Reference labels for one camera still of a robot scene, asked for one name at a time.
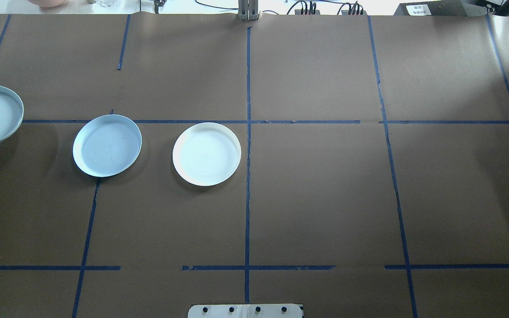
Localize black plug cable bundle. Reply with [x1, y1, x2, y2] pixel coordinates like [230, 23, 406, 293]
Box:
[287, 0, 318, 15]
[339, 1, 365, 15]

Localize white metal pedestal base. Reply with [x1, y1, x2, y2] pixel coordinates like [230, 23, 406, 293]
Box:
[187, 303, 304, 318]

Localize pink bowl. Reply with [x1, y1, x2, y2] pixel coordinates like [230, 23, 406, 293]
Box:
[28, 0, 70, 8]

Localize white round plate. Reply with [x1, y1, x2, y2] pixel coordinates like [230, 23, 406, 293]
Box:
[172, 122, 242, 187]

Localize thin black cable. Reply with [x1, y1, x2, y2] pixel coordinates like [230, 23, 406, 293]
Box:
[195, 0, 238, 10]

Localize black box with label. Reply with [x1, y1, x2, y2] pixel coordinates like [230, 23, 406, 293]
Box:
[394, 2, 490, 16]

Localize white paper label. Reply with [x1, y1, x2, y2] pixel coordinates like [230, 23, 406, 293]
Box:
[406, 4, 434, 16]

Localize grey metal post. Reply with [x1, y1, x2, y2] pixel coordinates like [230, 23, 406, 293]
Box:
[237, 0, 260, 22]

